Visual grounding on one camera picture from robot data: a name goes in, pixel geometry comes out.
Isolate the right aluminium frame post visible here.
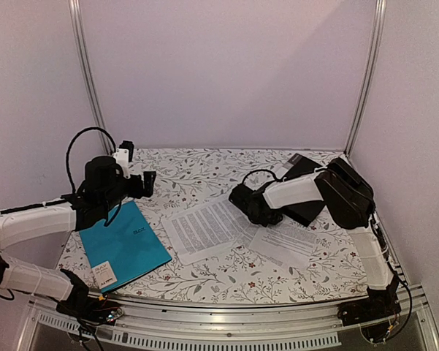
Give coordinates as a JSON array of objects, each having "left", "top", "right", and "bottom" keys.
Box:
[{"left": 344, "top": 0, "right": 387, "bottom": 158}]

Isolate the aluminium frame post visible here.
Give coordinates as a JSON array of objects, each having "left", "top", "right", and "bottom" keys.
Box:
[
  {"left": 344, "top": 0, "right": 387, "bottom": 158},
  {"left": 67, "top": 0, "right": 107, "bottom": 154}
]

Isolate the blue folder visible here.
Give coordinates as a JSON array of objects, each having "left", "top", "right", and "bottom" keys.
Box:
[{"left": 79, "top": 201, "right": 172, "bottom": 294}]

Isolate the floral tablecloth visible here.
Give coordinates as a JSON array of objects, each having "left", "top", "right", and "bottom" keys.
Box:
[{"left": 50, "top": 147, "right": 406, "bottom": 305}]

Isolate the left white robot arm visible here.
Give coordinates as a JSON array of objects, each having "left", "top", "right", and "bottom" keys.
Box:
[{"left": 0, "top": 156, "right": 156, "bottom": 317}]

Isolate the left aluminium frame post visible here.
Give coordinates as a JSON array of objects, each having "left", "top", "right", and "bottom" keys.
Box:
[{"left": 67, "top": 0, "right": 107, "bottom": 154}]

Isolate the printed paper sheet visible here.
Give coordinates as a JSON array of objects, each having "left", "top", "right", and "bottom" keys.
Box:
[
  {"left": 161, "top": 195, "right": 259, "bottom": 265},
  {"left": 249, "top": 221, "right": 317, "bottom": 268}
]

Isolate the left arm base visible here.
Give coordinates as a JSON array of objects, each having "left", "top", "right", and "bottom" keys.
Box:
[{"left": 56, "top": 269, "right": 123, "bottom": 325}]

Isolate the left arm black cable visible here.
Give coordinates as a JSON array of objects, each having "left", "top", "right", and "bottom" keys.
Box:
[{"left": 65, "top": 127, "right": 118, "bottom": 198}]

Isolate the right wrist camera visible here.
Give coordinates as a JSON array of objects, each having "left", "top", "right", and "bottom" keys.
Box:
[{"left": 229, "top": 184, "right": 253, "bottom": 214}]

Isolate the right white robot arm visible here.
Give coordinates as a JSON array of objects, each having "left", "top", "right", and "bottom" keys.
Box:
[{"left": 245, "top": 157, "right": 400, "bottom": 319}]

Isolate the black clip folder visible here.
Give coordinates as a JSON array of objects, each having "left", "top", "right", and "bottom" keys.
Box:
[{"left": 276, "top": 153, "right": 324, "bottom": 227}]

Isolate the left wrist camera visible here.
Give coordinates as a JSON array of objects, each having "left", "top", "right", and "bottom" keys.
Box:
[{"left": 112, "top": 140, "right": 134, "bottom": 177}]

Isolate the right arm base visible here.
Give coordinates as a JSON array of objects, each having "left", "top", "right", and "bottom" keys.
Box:
[{"left": 337, "top": 282, "right": 401, "bottom": 344}]

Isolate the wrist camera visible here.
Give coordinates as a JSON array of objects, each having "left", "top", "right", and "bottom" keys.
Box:
[
  {"left": 229, "top": 184, "right": 253, "bottom": 214},
  {"left": 112, "top": 140, "right": 134, "bottom": 177}
]

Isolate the front aluminium rail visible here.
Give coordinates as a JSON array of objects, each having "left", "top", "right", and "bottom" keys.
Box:
[{"left": 17, "top": 285, "right": 439, "bottom": 350}]

